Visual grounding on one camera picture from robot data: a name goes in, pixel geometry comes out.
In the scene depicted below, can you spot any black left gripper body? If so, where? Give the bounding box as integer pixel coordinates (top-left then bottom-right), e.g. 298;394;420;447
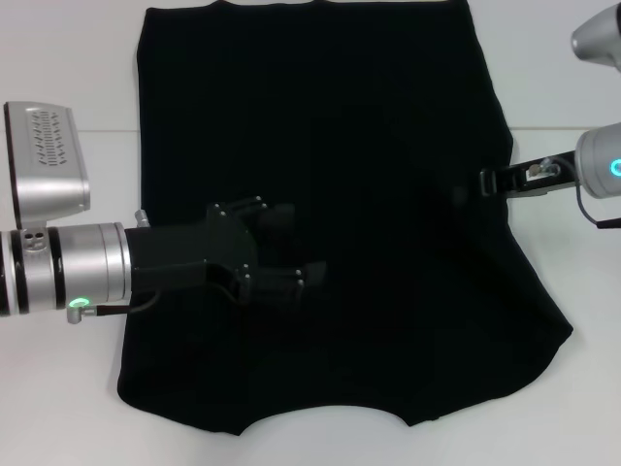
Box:
124;203;259;305

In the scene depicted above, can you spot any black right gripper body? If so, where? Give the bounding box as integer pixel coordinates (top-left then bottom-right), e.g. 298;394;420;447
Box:
476;150;581;200

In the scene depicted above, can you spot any black t-shirt with pink print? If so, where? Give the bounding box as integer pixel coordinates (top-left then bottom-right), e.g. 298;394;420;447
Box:
115;0;574;428

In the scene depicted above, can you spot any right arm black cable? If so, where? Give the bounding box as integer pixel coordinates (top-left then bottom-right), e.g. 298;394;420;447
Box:
527;158;621;231

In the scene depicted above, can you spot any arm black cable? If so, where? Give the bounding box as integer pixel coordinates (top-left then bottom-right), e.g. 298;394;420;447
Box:
66;289;162;325
527;158;621;231

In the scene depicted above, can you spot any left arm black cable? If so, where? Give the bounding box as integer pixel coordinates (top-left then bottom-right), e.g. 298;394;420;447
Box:
66;289;162;325

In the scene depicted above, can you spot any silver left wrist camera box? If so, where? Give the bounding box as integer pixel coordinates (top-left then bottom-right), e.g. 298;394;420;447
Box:
3;101;92;230

